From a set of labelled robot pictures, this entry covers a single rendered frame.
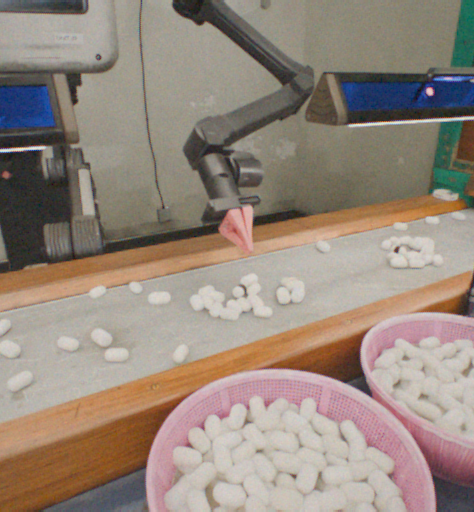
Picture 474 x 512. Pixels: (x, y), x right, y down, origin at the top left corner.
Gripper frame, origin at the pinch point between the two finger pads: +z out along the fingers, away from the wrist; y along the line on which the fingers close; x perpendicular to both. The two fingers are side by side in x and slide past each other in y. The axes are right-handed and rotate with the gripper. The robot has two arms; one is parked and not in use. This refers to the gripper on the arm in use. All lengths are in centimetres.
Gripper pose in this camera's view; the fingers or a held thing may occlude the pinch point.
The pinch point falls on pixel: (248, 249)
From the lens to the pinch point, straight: 73.7
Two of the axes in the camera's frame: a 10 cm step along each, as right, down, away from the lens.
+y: 8.8, -1.8, 4.4
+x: -3.1, 4.9, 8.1
